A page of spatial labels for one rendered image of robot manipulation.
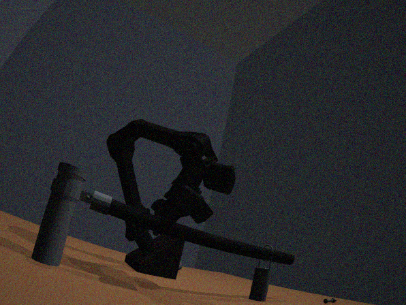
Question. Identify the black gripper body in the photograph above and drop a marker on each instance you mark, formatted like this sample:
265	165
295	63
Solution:
184	192

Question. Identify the dark grey post with cap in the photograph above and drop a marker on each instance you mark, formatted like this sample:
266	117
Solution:
57	218

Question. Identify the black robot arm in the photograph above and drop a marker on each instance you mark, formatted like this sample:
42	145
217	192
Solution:
191	146

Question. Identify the black long rod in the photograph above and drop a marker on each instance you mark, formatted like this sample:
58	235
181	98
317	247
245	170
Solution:
196	236

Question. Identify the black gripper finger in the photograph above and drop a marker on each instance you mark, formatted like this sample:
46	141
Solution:
170	214
158	212

